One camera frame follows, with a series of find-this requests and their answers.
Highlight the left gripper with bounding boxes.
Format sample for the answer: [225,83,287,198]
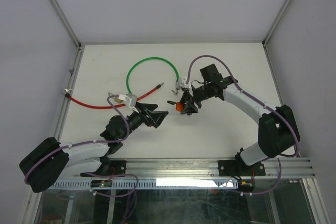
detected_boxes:
[120,102,168,140]

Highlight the orange black padlock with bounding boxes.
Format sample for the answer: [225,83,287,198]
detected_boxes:
[167,101,184,112]

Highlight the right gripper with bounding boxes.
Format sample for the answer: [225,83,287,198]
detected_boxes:
[179,83,212,114]

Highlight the green cable lock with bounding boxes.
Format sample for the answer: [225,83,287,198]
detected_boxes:
[124,57,185,100]

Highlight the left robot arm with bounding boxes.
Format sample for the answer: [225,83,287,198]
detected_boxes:
[19,102,168,193]

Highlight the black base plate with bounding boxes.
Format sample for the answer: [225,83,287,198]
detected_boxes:
[80,158,127,177]
[217,159,266,177]

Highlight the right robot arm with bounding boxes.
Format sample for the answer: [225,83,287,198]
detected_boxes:
[175,64,300,178]

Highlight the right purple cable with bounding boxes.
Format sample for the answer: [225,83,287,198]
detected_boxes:
[187,55,301,196]

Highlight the red cable lock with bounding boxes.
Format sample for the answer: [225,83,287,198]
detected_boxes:
[64,82,165,110]

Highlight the white slotted cable duct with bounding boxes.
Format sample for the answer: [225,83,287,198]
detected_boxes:
[50,178,238,190]

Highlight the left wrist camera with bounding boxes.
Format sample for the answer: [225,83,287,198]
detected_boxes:
[118,93,138,111]

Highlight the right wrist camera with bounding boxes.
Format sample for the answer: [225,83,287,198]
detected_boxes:
[175,77,192,90]

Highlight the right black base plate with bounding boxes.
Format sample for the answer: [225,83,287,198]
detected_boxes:
[217,159,266,177]

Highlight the brass padlock near red cable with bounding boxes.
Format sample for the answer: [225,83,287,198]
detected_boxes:
[107,92,123,104]

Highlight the purple cable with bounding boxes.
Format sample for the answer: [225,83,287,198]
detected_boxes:
[24,93,132,185]
[187,55,301,196]

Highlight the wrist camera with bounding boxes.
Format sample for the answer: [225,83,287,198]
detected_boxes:
[175,77,192,90]
[118,93,138,111]

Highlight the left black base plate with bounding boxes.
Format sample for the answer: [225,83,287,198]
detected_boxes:
[80,158,127,177]

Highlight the silver keys near green cable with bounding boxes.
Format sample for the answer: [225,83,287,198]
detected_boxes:
[172,89,179,95]

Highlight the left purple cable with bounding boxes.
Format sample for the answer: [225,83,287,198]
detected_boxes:
[24,93,132,185]

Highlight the aluminium front rail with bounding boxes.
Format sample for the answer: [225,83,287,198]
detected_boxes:
[33,157,316,182]

